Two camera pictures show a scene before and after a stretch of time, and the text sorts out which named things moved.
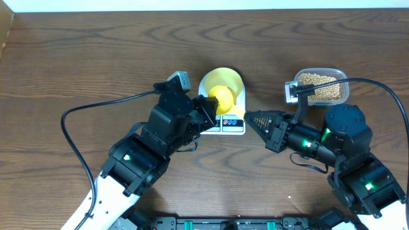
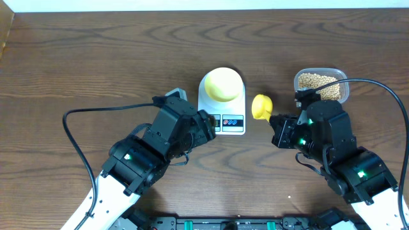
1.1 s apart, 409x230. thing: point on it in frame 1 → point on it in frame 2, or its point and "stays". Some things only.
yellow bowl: (226, 76) stays
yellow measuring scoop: (226, 96) → (262, 107)
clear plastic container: (336, 94) stays
